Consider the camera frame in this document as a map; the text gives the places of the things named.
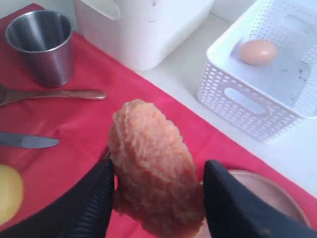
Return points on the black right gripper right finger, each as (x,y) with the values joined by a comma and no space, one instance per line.
(233,211)

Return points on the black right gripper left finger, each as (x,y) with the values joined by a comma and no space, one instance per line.
(82,212)

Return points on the fried chicken piece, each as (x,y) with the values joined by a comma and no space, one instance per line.
(157,184)

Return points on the yellow lemon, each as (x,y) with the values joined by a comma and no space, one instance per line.
(11,192)

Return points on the brown egg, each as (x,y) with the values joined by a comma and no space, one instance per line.
(257,52)

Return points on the brown wooden plate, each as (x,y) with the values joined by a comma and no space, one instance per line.
(272,194)

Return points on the red table cloth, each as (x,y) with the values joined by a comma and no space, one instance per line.
(81,126)

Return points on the metal table knife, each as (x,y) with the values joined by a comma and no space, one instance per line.
(26,141)

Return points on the brown wooden spoon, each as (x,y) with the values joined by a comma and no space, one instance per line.
(8,95)

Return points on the stainless steel cup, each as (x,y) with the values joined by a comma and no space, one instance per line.
(43,38)

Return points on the cream plastic storage bin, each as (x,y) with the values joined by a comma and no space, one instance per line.
(139,34)

